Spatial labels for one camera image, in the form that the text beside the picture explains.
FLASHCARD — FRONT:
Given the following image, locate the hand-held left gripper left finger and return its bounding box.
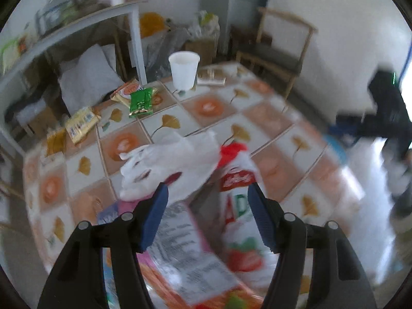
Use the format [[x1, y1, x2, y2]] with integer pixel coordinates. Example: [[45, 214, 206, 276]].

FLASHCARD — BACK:
[[37, 183, 169, 309]]

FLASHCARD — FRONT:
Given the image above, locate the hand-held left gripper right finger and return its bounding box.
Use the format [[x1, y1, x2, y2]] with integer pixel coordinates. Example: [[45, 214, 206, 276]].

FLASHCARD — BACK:
[[248, 183, 377, 309]]

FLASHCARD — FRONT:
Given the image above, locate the grey refrigerator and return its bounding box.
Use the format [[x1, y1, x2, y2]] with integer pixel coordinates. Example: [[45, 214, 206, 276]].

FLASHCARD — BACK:
[[226, 0, 275, 56]]

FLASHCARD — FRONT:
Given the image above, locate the white panel with blue edge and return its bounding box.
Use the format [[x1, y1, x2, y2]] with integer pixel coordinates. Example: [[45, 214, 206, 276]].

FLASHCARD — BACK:
[[265, 0, 412, 126]]

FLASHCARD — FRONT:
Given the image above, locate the orange snack bag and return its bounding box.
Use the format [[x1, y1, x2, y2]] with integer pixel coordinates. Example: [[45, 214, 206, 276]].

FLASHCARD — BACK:
[[138, 200, 268, 309]]

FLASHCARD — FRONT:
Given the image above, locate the wooden chair dark seat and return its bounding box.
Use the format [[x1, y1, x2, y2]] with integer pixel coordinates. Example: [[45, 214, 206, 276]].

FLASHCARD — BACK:
[[236, 6, 318, 99]]

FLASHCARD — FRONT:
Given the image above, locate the blue plastic basket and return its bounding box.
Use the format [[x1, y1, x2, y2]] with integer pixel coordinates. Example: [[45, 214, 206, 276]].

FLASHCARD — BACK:
[[324, 133, 349, 168]]

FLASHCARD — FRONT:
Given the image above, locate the yellow packet with label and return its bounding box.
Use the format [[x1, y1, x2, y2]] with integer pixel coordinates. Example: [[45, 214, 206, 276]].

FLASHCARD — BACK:
[[65, 106, 101, 144]]

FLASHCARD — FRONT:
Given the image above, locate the white bag with green carton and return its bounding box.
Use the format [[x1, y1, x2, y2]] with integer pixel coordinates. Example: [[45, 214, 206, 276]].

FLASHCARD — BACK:
[[188, 11, 221, 41]]

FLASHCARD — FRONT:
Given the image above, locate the white paper cup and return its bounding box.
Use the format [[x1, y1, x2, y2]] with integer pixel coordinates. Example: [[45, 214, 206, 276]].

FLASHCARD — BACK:
[[169, 51, 200, 91]]

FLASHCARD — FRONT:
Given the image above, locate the yellow plastic bag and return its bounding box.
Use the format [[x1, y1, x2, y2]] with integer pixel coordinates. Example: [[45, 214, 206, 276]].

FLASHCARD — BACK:
[[139, 12, 167, 38]]

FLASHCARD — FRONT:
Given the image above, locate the orange round-print packet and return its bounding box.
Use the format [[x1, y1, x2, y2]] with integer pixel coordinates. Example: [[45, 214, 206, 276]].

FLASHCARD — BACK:
[[110, 80, 144, 104]]

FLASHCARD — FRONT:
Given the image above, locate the small flat box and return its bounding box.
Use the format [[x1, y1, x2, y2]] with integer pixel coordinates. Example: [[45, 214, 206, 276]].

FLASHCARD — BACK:
[[196, 67, 226, 86]]

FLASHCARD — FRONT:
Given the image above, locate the white plastic bag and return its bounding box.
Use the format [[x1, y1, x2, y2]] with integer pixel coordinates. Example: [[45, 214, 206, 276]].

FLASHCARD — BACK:
[[120, 131, 220, 201]]

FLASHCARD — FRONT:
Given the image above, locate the white strawberry drink bottle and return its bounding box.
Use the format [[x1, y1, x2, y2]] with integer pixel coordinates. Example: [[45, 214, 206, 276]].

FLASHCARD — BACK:
[[219, 143, 280, 284]]

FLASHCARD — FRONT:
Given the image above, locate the grey rice cooker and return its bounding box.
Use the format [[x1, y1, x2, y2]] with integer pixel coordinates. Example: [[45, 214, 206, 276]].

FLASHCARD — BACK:
[[35, 1, 70, 35]]

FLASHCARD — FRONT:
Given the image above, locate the small green packet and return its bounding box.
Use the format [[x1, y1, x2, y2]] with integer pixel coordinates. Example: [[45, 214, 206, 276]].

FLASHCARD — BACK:
[[128, 88, 154, 118]]

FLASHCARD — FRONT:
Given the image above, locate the cardboard box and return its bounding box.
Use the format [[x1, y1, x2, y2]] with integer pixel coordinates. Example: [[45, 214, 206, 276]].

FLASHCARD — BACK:
[[185, 37, 220, 65]]

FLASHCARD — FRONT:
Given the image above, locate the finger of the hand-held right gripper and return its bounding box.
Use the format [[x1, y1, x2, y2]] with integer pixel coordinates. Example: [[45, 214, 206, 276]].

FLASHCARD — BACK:
[[335, 112, 387, 138]]

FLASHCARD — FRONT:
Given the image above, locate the grey plastic bag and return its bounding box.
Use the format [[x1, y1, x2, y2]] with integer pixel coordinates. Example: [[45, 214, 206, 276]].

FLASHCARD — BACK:
[[146, 28, 191, 78]]

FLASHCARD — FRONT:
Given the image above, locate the yellow orange packet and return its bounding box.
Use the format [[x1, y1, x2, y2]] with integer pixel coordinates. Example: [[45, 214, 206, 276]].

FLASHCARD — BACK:
[[46, 128, 67, 157]]

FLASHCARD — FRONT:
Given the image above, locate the white pillow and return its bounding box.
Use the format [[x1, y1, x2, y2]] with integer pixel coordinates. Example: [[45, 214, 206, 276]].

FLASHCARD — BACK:
[[57, 43, 125, 114]]

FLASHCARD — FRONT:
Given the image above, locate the grey side table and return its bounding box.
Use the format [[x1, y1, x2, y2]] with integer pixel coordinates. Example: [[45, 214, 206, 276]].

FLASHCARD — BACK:
[[0, 0, 149, 156]]

